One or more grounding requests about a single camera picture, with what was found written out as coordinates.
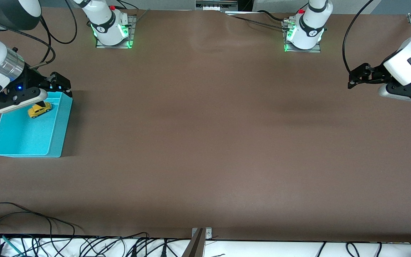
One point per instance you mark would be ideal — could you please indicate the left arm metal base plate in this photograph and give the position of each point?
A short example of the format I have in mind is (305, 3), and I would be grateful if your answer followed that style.
(316, 50)

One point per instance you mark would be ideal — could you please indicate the black power plug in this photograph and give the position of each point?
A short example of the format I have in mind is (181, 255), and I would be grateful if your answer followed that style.
(133, 250)
(164, 250)

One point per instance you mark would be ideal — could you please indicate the grey power strip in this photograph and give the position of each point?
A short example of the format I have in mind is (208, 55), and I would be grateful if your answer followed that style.
(216, 5)

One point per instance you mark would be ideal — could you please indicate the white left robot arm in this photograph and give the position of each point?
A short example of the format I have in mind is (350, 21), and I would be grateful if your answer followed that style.
(409, 60)

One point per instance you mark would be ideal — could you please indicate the yellow beetle toy car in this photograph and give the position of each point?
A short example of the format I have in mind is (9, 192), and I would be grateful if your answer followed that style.
(37, 111)

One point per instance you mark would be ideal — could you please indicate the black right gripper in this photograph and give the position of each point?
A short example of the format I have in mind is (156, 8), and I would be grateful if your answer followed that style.
(31, 78)

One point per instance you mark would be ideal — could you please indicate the metal mount bracket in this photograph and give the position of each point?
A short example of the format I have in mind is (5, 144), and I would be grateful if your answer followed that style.
(208, 233)

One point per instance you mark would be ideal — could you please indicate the teal plastic bin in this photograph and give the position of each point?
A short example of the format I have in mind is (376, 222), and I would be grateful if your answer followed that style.
(20, 139)

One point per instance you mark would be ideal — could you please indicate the dark grey mount pole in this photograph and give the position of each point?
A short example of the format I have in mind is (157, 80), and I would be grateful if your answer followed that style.
(194, 248)

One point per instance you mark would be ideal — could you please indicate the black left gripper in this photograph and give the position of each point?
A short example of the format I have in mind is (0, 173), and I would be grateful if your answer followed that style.
(375, 72)

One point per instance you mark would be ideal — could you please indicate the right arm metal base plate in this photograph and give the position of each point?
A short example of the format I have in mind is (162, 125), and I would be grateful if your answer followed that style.
(133, 32)

